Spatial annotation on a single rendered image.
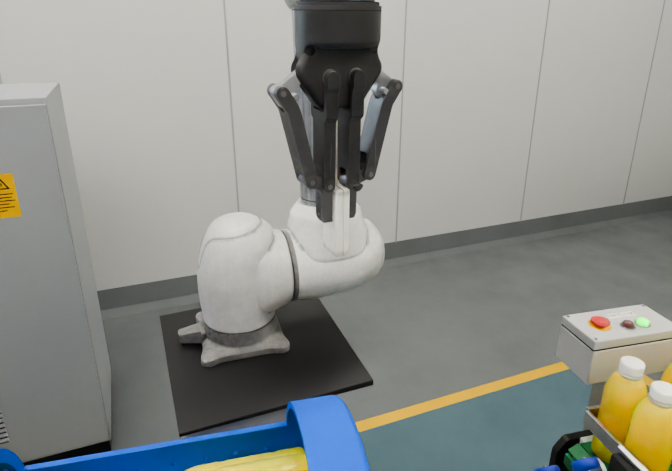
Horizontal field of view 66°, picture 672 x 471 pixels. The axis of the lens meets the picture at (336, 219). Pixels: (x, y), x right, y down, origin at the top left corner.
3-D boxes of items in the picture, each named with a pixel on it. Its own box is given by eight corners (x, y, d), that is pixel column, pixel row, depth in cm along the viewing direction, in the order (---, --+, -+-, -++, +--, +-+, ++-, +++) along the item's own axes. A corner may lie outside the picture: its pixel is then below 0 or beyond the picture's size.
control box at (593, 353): (554, 356, 111) (562, 314, 108) (634, 343, 116) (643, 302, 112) (586, 385, 102) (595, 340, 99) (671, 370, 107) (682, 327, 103)
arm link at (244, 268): (196, 298, 117) (186, 208, 107) (276, 284, 122) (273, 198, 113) (206, 342, 103) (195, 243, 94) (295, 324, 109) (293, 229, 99)
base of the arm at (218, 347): (177, 319, 119) (175, 299, 117) (274, 304, 125) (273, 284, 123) (181, 372, 103) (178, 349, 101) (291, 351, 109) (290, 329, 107)
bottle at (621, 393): (640, 464, 96) (663, 381, 90) (605, 468, 95) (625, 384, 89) (616, 436, 103) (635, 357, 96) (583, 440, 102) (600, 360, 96)
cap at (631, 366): (648, 377, 91) (650, 368, 91) (627, 379, 91) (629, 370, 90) (633, 363, 95) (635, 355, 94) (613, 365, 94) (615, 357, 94)
